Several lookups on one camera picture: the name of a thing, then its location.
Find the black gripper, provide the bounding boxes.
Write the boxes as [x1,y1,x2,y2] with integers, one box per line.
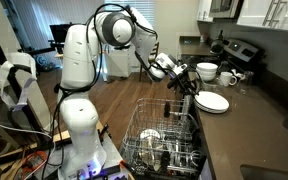
[166,70,200,99]

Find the grey robot base table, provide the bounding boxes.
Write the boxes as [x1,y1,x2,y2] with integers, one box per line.
[43,133,130,180]

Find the white ceramic bowl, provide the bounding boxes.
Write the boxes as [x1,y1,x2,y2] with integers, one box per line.
[197,69,218,78]
[198,73,218,83]
[196,62,219,73]

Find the clear glass food container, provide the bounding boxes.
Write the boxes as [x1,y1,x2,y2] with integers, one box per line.
[203,79,225,94]

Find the black cylindrical bottle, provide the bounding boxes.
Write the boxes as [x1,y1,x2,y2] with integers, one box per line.
[163,101,172,119]

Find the white ceramic mug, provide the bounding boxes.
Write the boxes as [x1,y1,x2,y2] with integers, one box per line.
[219,71,238,88]

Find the black kettle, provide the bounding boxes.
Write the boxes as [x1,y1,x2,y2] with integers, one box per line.
[210,29,226,55]

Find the clear glass jar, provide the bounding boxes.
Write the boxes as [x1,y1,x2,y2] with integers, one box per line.
[243,70,255,87]

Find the black steel stove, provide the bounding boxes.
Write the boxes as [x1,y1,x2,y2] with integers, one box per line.
[178,38,261,85]

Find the steel microwave oven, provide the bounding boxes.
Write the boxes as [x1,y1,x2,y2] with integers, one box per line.
[208,0,244,20]

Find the white window blinds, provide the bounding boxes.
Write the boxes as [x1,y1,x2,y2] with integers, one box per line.
[105,0,156,28]

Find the black monitor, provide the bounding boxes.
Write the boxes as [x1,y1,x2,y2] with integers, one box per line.
[48,23,74,45]

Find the white wire dishwasher rack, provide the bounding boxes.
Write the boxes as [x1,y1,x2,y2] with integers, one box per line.
[119,97,207,178]

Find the narrow white wall cabinet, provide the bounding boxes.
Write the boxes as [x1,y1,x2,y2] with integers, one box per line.
[197,0,215,23]

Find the white cabinet with steel handles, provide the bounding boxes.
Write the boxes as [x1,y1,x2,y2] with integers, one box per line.
[237,0,288,34]

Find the orange cable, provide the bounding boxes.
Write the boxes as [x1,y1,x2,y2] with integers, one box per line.
[17,149,49,180]

